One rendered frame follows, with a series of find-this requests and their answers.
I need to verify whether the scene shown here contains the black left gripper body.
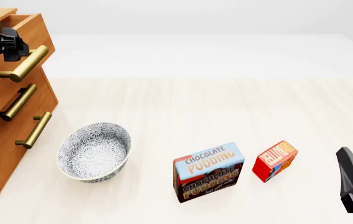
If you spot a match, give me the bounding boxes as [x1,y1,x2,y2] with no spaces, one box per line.
[1,27,30,63]

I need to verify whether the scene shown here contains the wooden drawer, open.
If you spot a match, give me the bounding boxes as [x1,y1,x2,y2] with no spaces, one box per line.
[0,13,56,99]

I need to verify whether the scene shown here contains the wooden drawer, closed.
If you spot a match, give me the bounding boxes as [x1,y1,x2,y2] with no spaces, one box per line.
[0,66,59,136]
[0,102,59,187]

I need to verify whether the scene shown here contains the red butter box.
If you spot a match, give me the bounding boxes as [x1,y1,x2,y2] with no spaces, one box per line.
[252,140,300,184]

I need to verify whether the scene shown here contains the grey patterned bowl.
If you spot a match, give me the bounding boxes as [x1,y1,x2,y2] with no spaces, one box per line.
[56,121,132,184]

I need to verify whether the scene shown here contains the chocolate pudding box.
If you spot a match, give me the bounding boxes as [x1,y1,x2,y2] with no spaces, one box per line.
[172,141,246,203]

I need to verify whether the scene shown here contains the brass drawer handle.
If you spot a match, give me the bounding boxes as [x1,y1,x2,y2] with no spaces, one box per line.
[14,111,53,149]
[0,45,50,83]
[0,83,38,122]

